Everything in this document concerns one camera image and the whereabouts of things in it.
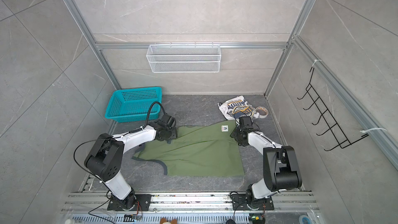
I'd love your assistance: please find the white tank top navy trim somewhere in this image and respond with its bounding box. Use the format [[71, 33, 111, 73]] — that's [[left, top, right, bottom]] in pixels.
[[218, 95, 260, 120]]

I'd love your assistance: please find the green tank top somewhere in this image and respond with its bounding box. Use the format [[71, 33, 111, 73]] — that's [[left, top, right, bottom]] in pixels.
[[133, 120, 244, 177]]

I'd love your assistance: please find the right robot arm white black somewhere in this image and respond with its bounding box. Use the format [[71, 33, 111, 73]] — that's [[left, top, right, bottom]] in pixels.
[[231, 116, 302, 204]]

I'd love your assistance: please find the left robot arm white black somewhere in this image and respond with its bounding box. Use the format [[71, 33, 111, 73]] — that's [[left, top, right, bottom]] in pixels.
[[84, 114, 177, 202]]

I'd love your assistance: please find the roll of white tape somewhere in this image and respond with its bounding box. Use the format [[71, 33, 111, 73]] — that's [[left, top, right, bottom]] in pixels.
[[256, 106, 268, 119]]

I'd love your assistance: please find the teal plastic basket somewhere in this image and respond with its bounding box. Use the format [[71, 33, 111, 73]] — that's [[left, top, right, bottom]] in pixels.
[[105, 87, 162, 123]]

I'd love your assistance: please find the left black corrugated cable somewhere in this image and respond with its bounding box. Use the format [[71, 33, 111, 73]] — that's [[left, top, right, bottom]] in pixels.
[[144, 101, 167, 128]]

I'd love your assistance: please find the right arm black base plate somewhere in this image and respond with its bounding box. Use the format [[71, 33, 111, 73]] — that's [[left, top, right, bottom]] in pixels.
[[229, 191, 274, 211]]

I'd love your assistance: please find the white wire mesh shelf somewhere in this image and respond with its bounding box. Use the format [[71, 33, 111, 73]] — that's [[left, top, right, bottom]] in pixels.
[[146, 44, 222, 73]]

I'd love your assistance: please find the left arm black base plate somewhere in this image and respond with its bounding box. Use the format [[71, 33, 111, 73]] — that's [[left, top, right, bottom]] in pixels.
[[107, 194, 152, 211]]

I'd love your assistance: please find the aluminium front rail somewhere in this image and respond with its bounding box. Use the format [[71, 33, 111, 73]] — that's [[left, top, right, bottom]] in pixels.
[[61, 191, 320, 214]]

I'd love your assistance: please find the black wire hook rack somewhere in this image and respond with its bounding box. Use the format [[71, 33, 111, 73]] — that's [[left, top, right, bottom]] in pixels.
[[297, 67, 369, 152]]

